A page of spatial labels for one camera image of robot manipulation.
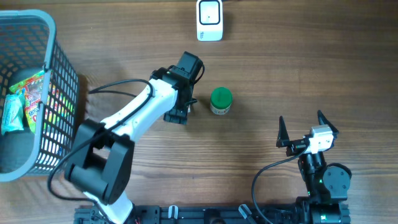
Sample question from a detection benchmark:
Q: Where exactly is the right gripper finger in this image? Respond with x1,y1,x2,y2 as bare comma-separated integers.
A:
317,110,339,138
276,116,290,147

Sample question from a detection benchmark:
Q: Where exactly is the green lid jar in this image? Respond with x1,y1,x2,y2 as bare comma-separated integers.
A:
210,87,233,115

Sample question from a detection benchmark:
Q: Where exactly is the Haribo gummy candy bag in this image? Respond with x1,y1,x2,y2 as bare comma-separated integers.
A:
8,70,75,134

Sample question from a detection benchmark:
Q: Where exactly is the teal tissue packet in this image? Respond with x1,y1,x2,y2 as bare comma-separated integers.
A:
1,94,25,135

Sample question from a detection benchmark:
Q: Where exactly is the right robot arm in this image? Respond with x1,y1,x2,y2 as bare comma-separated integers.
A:
276,111,352,223

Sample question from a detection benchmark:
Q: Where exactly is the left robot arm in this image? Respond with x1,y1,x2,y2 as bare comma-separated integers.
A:
64,52,205,223

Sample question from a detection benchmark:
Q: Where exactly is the white barcode scanner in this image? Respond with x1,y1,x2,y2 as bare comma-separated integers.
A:
196,0,223,42

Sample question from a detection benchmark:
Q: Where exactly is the grey plastic mesh basket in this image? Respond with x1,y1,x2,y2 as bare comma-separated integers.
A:
1,9,79,182

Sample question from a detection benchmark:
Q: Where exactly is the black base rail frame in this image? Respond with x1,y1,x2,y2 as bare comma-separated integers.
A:
73,203,351,224

